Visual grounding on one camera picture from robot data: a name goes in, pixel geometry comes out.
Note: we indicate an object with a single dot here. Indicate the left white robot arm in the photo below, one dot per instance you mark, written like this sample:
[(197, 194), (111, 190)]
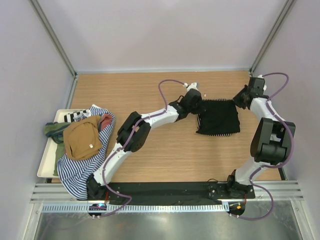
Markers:
[(133, 134)]

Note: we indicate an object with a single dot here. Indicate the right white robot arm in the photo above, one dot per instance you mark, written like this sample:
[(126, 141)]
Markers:
[(272, 144)]

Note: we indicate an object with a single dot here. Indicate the white slotted cable duct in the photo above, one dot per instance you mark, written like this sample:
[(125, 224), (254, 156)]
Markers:
[(98, 208)]

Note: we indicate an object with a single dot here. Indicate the red garment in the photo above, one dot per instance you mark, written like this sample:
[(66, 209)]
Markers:
[(105, 120)]

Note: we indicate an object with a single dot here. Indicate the blue white striped tank top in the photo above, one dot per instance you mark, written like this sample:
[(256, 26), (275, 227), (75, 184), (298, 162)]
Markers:
[(74, 174)]

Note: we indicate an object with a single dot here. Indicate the black white striped tank top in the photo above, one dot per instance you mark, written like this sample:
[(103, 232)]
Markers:
[(198, 122)]

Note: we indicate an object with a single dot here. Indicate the black white wide-striped garment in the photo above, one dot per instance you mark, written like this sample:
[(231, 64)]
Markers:
[(77, 115)]

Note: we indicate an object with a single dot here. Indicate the brown tank top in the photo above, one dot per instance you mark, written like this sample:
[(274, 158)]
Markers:
[(81, 139)]

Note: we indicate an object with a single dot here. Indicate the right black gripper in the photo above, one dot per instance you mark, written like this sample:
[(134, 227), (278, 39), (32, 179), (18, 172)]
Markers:
[(237, 100)]

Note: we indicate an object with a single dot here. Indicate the white plastic tray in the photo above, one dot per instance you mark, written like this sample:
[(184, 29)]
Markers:
[(47, 164)]

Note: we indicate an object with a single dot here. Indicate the green striped garment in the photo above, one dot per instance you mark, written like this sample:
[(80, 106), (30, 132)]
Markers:
[(54, 130)]

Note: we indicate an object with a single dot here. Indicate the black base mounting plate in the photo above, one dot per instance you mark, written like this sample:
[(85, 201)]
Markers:
[(177, 193)]

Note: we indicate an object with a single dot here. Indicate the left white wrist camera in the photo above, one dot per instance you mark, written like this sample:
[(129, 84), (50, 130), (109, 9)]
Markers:
[(192, 86)]

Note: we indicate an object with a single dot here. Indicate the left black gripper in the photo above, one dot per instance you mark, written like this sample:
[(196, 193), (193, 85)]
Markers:
[(201, 107)]

